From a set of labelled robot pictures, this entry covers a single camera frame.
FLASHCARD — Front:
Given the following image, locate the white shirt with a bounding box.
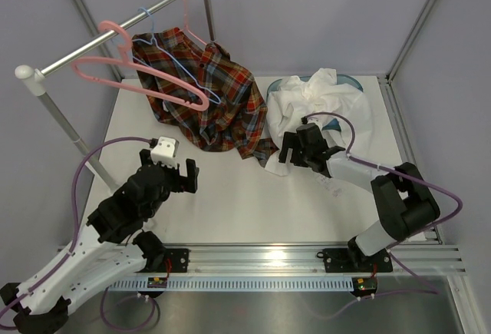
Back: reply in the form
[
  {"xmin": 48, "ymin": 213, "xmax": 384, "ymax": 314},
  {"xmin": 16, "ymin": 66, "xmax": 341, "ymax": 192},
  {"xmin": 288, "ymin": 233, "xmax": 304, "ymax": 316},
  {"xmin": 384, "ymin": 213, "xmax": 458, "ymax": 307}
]
[{"xmin": 266, "ymin": 68, "xmax": 374, "ymax": 156}]

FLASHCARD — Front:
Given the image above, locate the teal plastic tub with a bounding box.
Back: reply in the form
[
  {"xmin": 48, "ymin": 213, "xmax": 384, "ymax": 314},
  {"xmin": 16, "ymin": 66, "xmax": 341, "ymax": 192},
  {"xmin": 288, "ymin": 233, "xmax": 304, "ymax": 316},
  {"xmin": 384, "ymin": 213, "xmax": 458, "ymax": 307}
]
[{"xmin": 266, "ymin": 73, "xmax": 364, "ymax": 134}]

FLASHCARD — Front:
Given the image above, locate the light blue shirt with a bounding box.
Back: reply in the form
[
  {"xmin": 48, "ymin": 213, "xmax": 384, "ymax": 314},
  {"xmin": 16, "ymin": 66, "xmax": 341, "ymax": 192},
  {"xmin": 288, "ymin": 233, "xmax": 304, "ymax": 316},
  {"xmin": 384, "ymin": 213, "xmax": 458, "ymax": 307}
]
[{"xmin": 322, "ymin": 118, "xmax": 341, "ymax": 132}]

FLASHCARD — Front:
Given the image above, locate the pink hanger on rack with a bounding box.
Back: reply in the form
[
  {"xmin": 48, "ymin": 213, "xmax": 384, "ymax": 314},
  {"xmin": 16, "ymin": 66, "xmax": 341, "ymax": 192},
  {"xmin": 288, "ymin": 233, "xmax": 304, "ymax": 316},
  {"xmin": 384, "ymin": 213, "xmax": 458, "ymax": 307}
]
[{"xmin": 181, "ymin": 0, "xmax": 207, "ymax": 46}]

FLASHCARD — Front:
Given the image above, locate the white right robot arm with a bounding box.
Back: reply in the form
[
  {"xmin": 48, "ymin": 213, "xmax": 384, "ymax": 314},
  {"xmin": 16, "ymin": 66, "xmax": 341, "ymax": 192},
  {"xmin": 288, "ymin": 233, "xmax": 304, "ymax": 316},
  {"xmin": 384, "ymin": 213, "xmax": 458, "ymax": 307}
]
[{"xmin": 279, "ymin": 123, "xmax": 440, "ymax": 273}]

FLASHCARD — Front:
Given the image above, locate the white paper tag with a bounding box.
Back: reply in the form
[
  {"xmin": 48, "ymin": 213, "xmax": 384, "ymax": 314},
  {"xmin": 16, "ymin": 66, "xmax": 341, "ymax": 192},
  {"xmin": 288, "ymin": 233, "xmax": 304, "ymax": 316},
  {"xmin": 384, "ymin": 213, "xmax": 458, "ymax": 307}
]
[{"xmin": 315, "ymin": 174, "xmax": 343, "ymax": 197}]

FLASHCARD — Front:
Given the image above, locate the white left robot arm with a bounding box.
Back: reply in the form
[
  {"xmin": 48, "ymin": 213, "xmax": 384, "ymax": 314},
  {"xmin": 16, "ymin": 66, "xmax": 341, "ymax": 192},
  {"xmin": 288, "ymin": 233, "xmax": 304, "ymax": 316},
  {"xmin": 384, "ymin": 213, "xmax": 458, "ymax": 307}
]
[{"xmin": 1, "ymin": 150, "xmax": 199, "ymax": 333}]

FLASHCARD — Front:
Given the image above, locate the aluminium frame rail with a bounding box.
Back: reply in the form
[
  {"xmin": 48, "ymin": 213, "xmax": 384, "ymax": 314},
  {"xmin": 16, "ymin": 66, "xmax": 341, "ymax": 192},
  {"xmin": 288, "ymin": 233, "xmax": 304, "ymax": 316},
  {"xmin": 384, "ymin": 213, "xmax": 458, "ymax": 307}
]
[{"xmin": 49, "ymin": 241, "xmax": 467, "ymax": 277}]

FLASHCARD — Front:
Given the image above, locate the pink plastic hanger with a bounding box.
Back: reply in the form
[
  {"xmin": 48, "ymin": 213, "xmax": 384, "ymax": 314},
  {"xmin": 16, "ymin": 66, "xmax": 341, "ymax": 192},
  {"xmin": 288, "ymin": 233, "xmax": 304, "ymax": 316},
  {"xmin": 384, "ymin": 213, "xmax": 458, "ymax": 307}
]
[{"xmin": 70, "ymin": 19, "xmax": 211, "ymax": 111}]

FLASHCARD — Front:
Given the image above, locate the metal clothes rack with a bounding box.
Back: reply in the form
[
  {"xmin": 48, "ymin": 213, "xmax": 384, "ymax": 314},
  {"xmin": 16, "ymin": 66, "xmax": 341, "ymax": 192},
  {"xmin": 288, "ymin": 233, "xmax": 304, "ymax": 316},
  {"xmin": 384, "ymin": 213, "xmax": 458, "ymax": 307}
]
[{"xmin": 15, "ymin": 0, "xmax": 215, "ymax": 191}]

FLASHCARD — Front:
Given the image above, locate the red plaid shirt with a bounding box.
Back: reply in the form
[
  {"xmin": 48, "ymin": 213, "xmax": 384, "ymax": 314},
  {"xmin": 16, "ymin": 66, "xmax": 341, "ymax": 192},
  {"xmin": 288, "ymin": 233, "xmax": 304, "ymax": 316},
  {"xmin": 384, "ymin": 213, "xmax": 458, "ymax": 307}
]
[{"xmin": 132, "ymin": 28, "xmax": 278, "ymax": 166}]

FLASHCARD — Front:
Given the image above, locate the white slotted cable duct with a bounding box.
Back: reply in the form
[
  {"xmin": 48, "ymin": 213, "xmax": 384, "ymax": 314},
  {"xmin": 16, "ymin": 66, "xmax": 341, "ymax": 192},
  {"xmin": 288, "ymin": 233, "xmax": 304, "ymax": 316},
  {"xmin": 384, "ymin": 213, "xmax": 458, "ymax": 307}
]
[{"xmin": 109, "ymin": 276, "xmax": 354, "ymax": 293}]

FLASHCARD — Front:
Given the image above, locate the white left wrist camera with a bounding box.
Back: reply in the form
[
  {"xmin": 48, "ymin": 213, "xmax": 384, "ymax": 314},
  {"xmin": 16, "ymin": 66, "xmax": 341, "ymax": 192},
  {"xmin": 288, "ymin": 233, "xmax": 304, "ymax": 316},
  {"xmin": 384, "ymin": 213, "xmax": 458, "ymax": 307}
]
[{"xmin": 150, "ymin": 136, "xmax": 180, "ymax": 169}]

